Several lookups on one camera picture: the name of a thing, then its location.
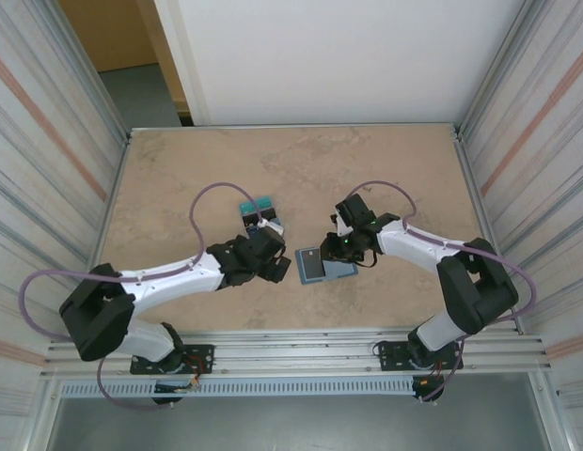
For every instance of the blue leather card holder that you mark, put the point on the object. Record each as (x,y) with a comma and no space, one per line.
(341,271)

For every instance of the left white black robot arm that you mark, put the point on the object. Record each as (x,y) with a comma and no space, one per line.
(169,279)

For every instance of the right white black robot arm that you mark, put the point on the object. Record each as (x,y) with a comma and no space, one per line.
(479,291)

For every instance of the black plastic card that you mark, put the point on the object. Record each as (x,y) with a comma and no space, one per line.
(254,218)

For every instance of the teal plastic card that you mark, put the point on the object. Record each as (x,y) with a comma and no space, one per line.
(256,205)

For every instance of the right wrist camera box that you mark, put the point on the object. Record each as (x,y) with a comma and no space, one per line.
(341,228)

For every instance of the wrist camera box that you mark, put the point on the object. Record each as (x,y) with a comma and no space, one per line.
(341,228)
(272,228)

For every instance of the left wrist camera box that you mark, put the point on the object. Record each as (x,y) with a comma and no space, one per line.
(272,228)

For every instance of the aluminium rail frame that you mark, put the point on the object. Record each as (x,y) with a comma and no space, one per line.
(296,357)

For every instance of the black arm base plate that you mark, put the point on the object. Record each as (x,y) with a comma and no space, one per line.
(390,352)
(202,352)

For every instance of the aluminium frame post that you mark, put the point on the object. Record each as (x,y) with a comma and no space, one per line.
(496,70)

